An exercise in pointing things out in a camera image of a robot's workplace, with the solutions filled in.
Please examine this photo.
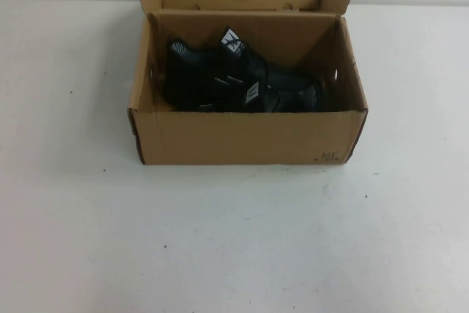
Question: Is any brown cardboard shoe box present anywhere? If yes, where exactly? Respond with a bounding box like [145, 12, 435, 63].
[128, 0, 369, 166]

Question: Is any black knit sneaker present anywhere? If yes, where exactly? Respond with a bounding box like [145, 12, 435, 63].
[170, 81, 340, 113]
[163, 28, 323, 108]

